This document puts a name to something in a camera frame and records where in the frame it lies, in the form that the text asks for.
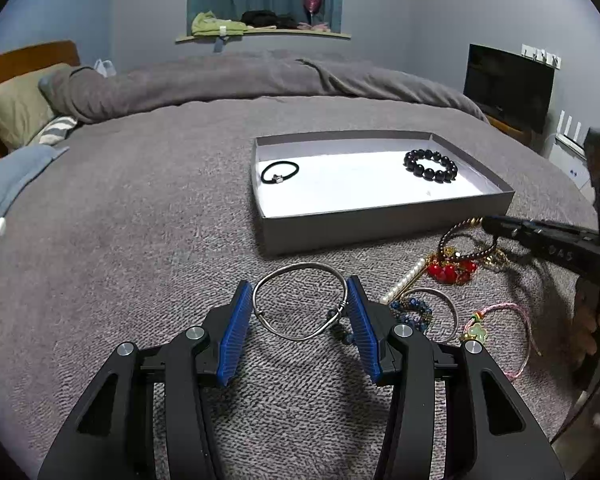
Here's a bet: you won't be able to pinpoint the silver bangle with clasp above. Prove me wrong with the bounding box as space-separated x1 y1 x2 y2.
252 262 351 342

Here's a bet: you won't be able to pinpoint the shallow grey cardboard box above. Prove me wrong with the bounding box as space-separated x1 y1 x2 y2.
251 131 516 257

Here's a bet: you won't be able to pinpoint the white pearl bracelet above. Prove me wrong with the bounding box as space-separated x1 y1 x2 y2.
380 256 427 305

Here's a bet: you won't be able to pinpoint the light green cloth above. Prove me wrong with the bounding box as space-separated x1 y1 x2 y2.
191 10 248 37

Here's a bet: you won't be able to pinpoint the grey folded duvet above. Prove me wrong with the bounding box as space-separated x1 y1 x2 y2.
39 50 491 126

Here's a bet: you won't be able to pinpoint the olive green pillow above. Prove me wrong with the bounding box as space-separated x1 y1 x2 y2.
0 62 73 151

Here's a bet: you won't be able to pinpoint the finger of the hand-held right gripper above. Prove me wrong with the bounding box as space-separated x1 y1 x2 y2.
482 215 600 274

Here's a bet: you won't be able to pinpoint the wooden headboard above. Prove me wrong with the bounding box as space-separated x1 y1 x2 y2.
0 41 81 173

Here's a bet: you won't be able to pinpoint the black bead bracelet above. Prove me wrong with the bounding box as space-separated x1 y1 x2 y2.
403 148 459 184

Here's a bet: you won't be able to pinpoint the person's right hand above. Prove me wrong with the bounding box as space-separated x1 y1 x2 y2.
574 282 600 378

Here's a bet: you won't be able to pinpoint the black flat screen television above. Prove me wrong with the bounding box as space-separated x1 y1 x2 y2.
462 43 556 134

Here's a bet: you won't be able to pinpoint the pink cord bracelet green pendant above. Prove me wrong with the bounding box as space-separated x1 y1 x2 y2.
460 302 533 381

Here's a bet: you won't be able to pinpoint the white wall hooks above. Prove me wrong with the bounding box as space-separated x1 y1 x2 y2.
521 44 562 68

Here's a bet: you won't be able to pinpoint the wooden television stand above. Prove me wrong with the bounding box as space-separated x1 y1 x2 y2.
485 114 533 144

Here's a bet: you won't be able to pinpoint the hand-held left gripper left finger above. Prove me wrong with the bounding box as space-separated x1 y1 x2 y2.
37 280 256 480

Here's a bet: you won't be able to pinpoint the white cabinet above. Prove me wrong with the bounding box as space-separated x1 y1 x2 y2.
545 137 596 191

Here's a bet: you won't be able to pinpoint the red bead bracelet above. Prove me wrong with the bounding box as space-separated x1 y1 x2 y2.
426 252 479 286

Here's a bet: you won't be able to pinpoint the black hair tie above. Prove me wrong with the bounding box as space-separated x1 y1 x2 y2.
260 160 301 186

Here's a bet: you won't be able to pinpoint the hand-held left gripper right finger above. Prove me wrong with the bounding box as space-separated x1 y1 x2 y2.
346 275 566 480

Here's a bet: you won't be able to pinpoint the gold chain bracelet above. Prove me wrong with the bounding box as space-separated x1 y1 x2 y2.
472 245 511 272

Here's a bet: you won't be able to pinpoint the thin plain silver bangle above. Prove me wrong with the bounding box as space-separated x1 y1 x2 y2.
397 287 459 345

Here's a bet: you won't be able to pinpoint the blue bead bracelet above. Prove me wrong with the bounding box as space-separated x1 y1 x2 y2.
330 297 433 345

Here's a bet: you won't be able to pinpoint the grey white striped pillow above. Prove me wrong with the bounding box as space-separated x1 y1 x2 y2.
30 115 81 147

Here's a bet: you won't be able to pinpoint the white router with antennas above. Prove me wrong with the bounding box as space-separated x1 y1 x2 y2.
555 110 588 148

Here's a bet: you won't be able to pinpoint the light blue blanket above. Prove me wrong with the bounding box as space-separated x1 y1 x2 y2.
0 145 70 256

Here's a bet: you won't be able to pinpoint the dark brown and amber bead bracelet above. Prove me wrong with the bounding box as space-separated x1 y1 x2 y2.
437 217 498 261

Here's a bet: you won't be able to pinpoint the black clothes pile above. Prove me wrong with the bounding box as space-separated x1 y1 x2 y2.
240 9 301 30

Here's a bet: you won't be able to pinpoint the wooden window sill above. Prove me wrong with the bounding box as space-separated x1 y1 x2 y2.
175 29 352 43

